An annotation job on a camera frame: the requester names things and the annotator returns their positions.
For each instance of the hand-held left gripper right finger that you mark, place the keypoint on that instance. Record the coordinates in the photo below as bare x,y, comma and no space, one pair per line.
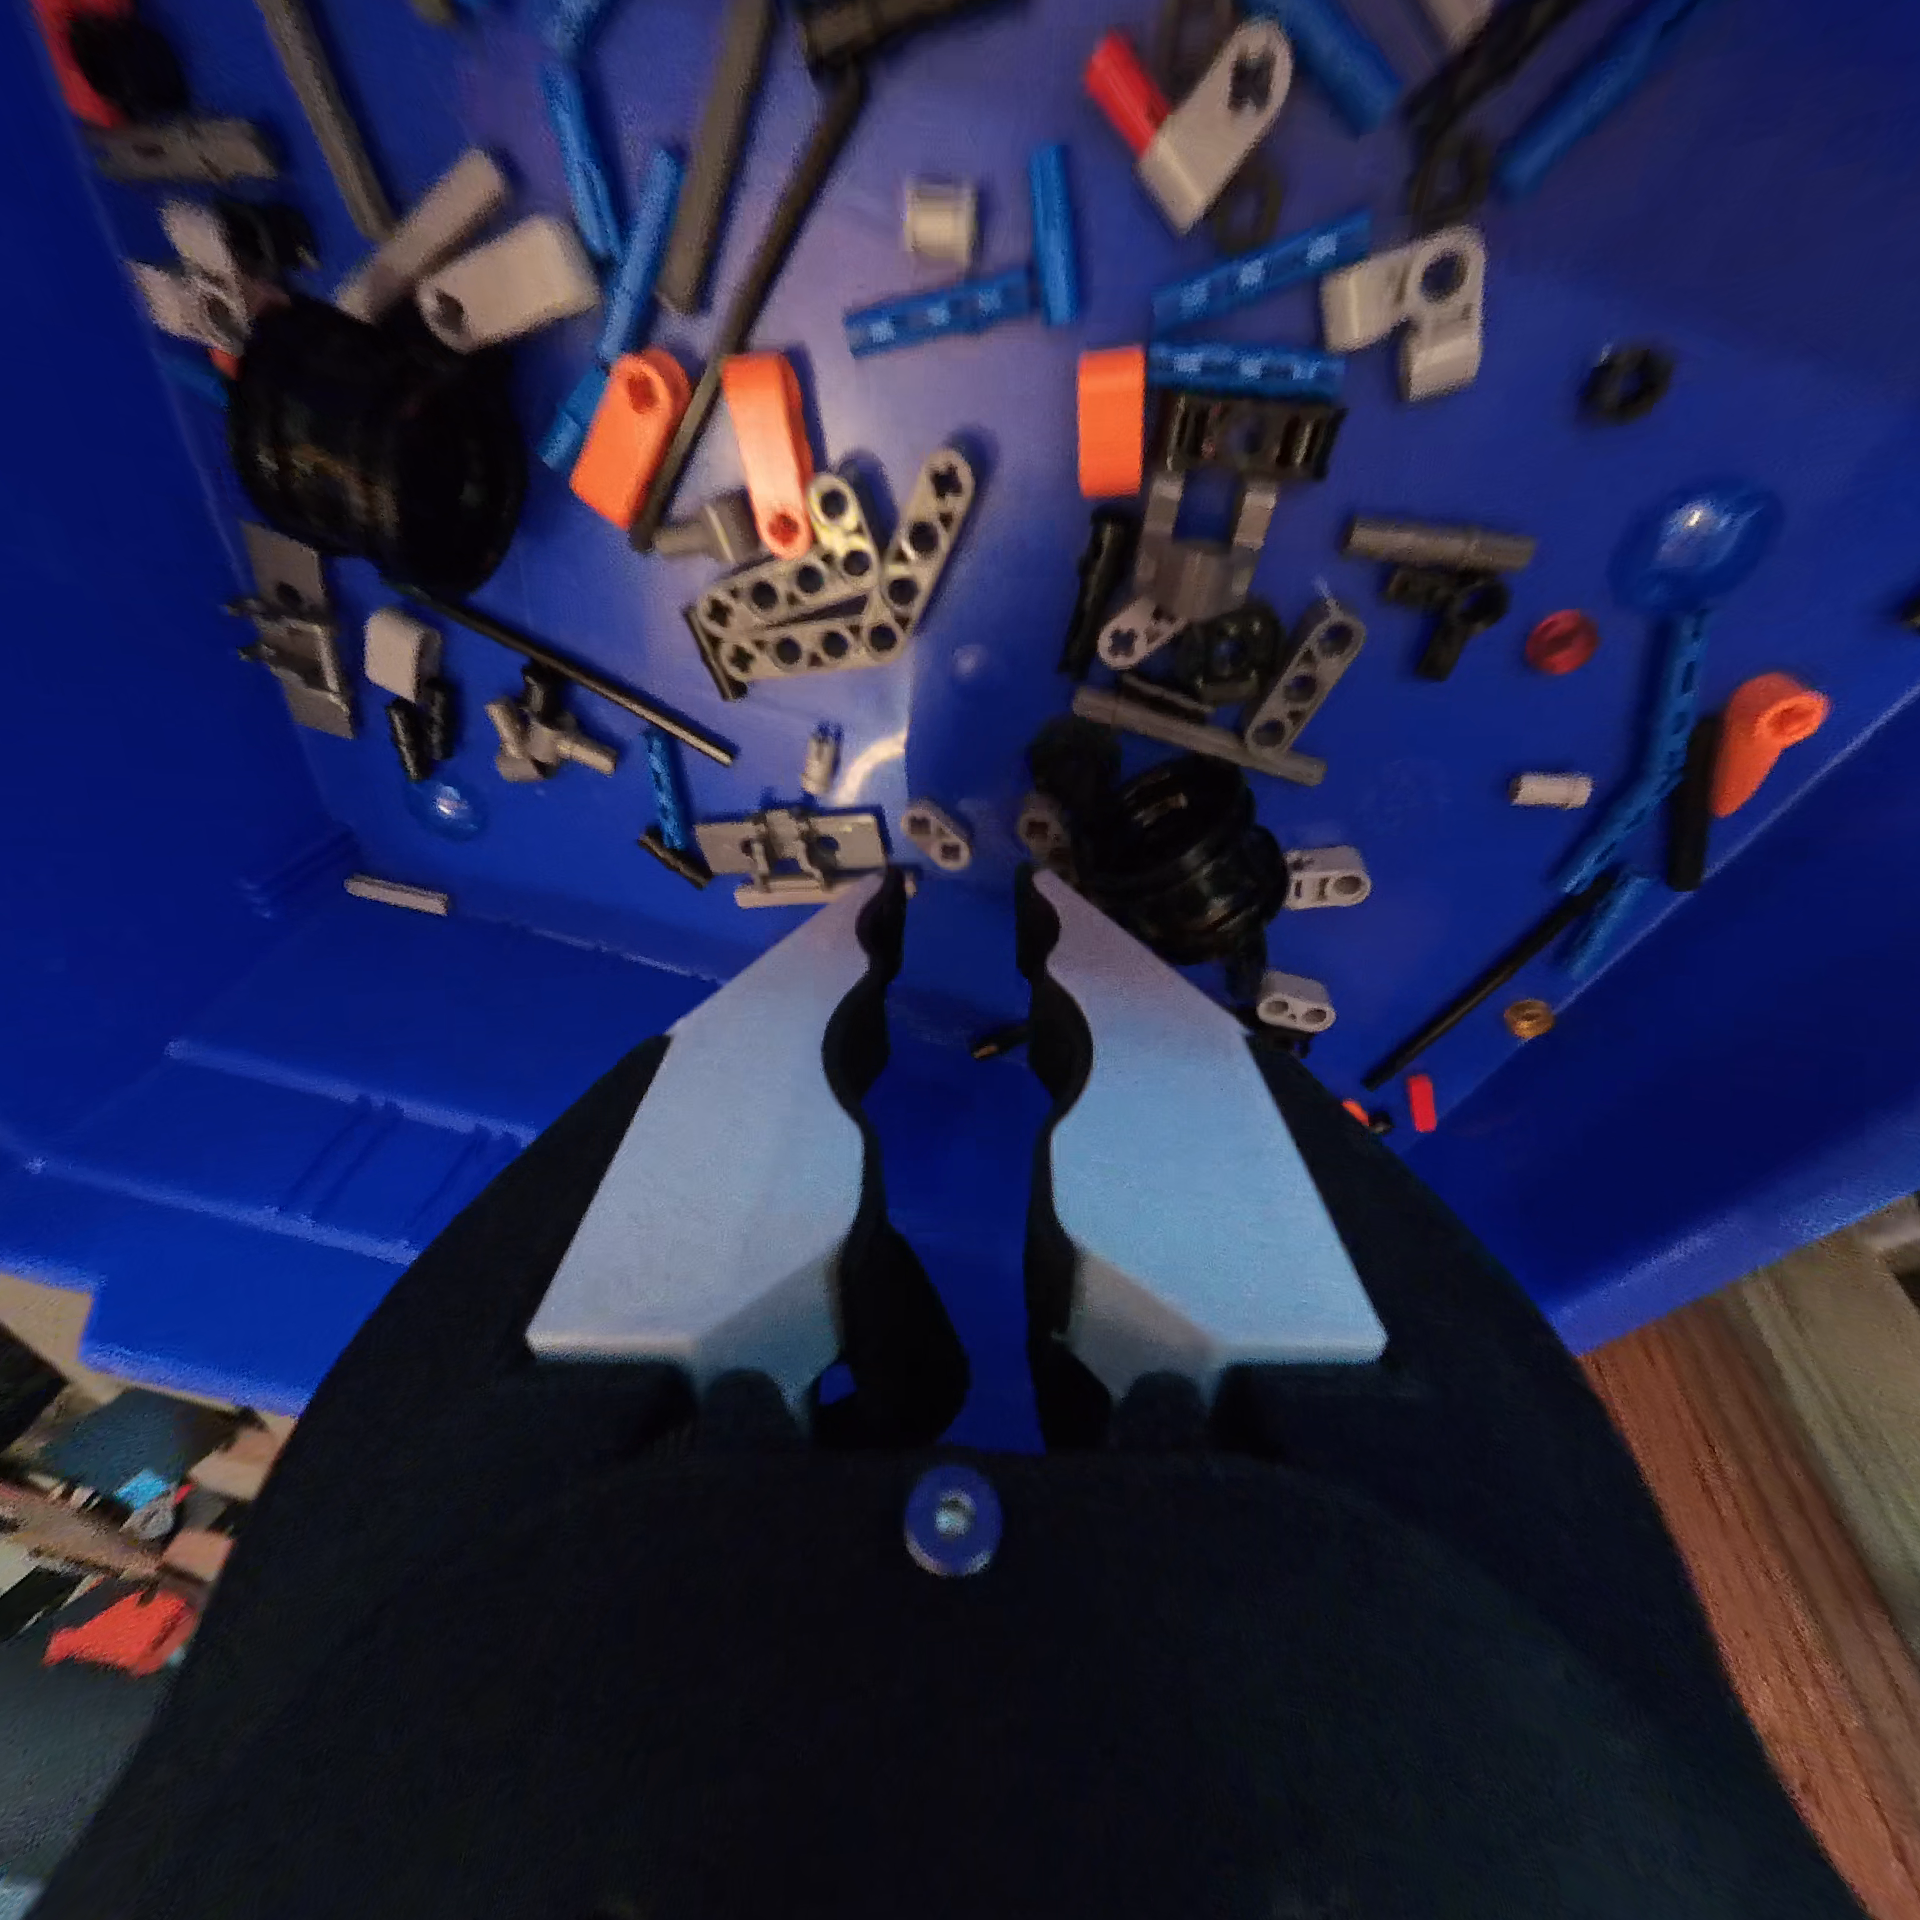
1217,1201

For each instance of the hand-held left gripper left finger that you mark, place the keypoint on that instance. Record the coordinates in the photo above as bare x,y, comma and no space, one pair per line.
693,1201

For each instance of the blue plastic parts bin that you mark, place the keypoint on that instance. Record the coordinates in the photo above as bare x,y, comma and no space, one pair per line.
224,1125

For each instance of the grey track link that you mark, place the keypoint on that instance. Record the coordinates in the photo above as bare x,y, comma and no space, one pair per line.
787,847
294,631

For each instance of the small orange bushing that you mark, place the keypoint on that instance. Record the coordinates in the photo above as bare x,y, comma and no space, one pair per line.
1357,1113

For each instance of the small red pin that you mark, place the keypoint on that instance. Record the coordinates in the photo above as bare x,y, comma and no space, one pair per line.
1420,1104

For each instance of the light grey axle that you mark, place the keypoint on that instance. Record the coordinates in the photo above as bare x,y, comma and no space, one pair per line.
795,895
399,895

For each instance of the brass round nut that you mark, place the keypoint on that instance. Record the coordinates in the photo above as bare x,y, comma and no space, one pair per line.
1526,1021

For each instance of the black thin axle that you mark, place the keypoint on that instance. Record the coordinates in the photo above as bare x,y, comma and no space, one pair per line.
1500,976
753,298

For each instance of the small grey two-hole connector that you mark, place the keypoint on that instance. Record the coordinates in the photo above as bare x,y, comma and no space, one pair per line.
940,834

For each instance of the small light grey pin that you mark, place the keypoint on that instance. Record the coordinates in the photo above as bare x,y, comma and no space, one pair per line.
819,762

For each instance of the clear round stud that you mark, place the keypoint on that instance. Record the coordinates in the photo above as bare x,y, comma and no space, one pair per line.
446,805

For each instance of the dark grey long axle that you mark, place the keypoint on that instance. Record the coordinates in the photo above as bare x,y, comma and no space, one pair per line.
325,113
1202,737

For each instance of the dark grey pin connector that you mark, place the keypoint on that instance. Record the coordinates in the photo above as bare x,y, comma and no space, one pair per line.
540,737

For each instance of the small white pin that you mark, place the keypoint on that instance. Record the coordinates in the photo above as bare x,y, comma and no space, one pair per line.
1550,790

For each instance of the grey three-hole liftarm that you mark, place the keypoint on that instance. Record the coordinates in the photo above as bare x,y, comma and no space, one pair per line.
1306,675

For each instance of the black long axle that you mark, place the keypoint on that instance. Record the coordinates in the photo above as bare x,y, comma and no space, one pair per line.
713,150
571,675

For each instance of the small black connector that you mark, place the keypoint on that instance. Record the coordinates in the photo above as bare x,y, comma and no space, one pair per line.
420,720

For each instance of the light grey small liftarm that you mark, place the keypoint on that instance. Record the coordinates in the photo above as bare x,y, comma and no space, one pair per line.
1140,631

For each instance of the black short axle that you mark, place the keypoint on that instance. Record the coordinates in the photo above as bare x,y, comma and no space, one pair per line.
1695,808

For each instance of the light grey small piece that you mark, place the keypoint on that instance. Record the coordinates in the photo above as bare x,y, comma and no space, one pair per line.
402,651

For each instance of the black long pin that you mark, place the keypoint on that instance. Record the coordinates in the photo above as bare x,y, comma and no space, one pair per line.
1105,586

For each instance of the red transparent round stud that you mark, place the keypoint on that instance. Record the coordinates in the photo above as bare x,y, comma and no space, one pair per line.
1560,641

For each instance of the dark grey axle connector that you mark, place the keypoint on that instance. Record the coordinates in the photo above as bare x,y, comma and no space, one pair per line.
723,524

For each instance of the dark grey axle pin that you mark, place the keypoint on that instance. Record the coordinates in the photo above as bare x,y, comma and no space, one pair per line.
1437,545

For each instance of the orange connector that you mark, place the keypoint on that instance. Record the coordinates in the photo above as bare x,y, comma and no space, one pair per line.
1765,737

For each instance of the blue transparent paddle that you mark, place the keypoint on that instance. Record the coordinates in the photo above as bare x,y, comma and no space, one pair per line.
1695,532

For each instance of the blue studded beam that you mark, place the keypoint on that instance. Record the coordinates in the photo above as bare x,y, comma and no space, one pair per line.
1246,369

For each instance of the light grey rounded connector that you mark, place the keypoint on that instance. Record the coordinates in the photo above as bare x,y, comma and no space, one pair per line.
511,279

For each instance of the light grey bushing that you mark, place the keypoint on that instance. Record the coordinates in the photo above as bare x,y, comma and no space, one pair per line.
942,217

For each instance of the light grey connector piece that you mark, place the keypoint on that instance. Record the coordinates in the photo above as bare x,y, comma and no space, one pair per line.
193,294

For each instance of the light grey cross-hole liftarm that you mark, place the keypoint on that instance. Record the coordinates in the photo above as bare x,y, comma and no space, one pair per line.
1217,129

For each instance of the red short axle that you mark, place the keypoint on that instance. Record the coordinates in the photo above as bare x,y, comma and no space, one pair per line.
1127,92

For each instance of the blue smooth pin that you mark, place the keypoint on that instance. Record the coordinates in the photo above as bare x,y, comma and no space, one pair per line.
1342,62

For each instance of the dark grey flat piece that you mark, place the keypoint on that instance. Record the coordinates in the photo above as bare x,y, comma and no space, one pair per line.
180,150

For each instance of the blue long pin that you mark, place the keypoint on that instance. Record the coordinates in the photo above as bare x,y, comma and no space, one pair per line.
1589,92

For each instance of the black frame connector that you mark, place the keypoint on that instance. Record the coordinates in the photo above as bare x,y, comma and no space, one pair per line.
1246,436

